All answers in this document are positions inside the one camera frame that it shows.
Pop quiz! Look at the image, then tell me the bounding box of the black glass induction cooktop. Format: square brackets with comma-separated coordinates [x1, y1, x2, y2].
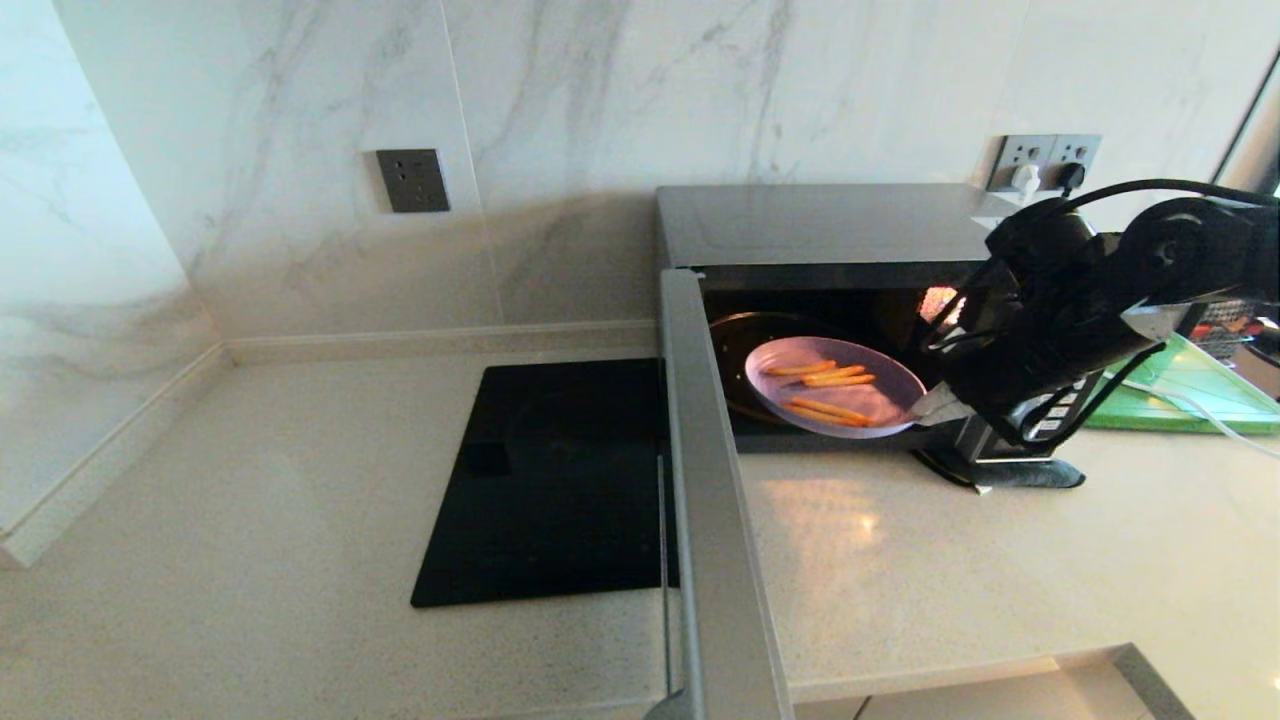
[411, 358, 681, 609]

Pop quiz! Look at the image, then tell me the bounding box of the glass microwave turntable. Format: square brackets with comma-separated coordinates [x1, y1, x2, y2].
[708, 312, 801, 426]

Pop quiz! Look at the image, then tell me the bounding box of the grey wall socket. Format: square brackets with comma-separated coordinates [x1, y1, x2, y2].
[987, 135, 1053, 194]
[1047, 134, 1103, 193]
[376, 148, 451, 214]

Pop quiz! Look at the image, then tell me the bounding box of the black wire basket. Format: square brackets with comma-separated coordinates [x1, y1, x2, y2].
[1195, 298, 1280, 361]

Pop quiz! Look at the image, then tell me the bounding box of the purple plastic plate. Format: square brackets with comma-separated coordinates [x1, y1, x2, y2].
[744, 336, 928, 439]

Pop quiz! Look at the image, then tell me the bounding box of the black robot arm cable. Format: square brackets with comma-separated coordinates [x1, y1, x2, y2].
[1005, 340, 1169, 448]
[1060, 178, 1280, 216]

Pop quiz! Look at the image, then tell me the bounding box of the green plastic cutting board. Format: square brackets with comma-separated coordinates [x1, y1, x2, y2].
[1085, 332, 1280, 435]

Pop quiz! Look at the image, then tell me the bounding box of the white power cable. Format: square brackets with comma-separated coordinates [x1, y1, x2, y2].
[1120, 380, 1280, 461]

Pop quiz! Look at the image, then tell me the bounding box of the dark grey cloth pad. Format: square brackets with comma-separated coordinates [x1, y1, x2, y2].
[910, 445, 1087, 493]

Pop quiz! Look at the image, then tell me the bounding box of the silver Panasonic microwave oven body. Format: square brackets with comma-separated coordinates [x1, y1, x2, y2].
[655, 183, 1161, 466]

